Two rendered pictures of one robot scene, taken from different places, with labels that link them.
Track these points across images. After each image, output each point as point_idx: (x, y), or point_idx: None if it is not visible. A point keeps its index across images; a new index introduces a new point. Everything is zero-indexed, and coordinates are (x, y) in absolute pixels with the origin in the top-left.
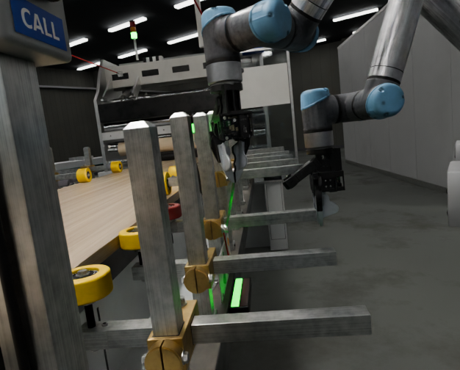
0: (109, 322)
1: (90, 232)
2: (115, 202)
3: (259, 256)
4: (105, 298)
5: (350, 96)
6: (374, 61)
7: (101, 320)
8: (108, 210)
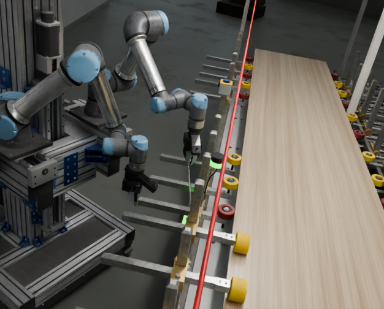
0: (227, 169)
1: (254, 190)
2: (276, 249)
3: (180, 181)
4: None
5: (122, 137)
6: (119, 114)
7: None
8: (268, 226)
